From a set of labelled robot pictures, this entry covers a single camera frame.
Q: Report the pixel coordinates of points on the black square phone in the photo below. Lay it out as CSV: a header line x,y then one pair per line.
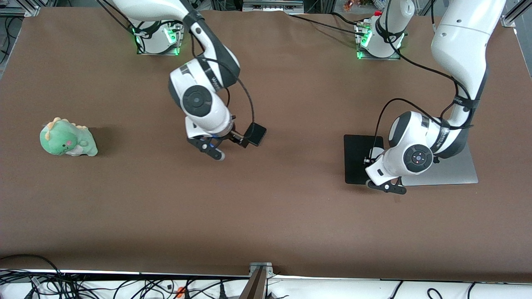
x,y
257,133

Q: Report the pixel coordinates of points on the green dinosaur plush toy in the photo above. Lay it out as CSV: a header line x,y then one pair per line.
x,y
66,139

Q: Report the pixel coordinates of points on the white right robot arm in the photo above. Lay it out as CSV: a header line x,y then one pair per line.
x,y
203,99

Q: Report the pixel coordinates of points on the black mouse pad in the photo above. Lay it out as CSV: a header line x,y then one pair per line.
x,y
355,158

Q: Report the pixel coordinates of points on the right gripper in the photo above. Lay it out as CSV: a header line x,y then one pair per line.
x,y
239,137

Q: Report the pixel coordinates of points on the grey control box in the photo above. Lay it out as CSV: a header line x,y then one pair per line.
x,y
273,6

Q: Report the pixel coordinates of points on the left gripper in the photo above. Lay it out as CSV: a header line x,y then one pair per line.
x,y
371,159

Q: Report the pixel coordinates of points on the aluminium frame profile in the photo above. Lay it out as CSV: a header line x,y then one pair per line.
x,y
23,10
515,14

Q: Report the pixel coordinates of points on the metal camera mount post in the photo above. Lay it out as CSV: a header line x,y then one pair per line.
x,y
259,278

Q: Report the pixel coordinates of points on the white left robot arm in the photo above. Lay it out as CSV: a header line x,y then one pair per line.
x,y
461,45

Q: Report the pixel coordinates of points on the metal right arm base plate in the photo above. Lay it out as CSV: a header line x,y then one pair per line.
x,y
174,45

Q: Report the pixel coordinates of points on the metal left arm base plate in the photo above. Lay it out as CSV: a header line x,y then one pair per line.
x,y
397,55

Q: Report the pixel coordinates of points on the silver closed laptop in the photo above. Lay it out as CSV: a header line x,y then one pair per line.
x,y
457,172

